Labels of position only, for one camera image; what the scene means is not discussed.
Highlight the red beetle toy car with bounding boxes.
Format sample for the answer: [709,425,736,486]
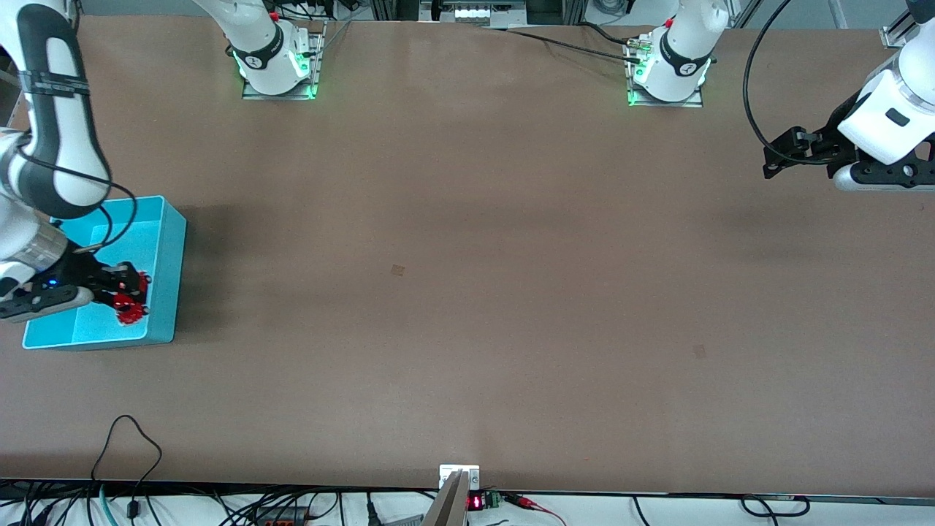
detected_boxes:
[111,270,152,326]

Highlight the blue plastic box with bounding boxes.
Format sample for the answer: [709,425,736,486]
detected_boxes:
[22,195,188,351]

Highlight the black power strip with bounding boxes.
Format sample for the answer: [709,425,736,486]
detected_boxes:
[252,506,311,524]

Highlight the grey metal bar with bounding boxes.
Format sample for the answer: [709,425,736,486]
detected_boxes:
[422,471,469,526]

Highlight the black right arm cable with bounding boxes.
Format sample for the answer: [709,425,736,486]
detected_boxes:
[18,146,140,255]

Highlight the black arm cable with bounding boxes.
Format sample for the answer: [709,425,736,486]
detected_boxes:
[742,0,797,147]
[18,146,140,255]

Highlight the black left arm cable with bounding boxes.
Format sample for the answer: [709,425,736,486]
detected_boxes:
[742,0,797,147]

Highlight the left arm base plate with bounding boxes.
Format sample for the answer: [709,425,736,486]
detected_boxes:
[626,33,706,109]

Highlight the aluminium corner bracket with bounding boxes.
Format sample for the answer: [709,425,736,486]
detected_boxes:
[879,0,935,50]

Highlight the black looped thin cable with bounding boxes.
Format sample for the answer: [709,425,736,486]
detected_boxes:
[91,415,163,521]

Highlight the black cable on table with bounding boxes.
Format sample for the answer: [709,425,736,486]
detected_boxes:
[482,23,645,65]

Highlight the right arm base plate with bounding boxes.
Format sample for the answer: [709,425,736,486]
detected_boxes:
[241,22,326,101]

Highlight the aluminium frame structure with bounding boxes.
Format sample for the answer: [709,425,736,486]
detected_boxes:
[369,0,589,27]

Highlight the black coiled cable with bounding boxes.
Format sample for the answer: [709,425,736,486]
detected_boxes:
[739,495,812,518]

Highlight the white table edge bracket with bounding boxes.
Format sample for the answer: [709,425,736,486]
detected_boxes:
[439,465,481,491]

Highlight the red clip lead wire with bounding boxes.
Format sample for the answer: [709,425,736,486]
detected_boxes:
[504,494,567,526]

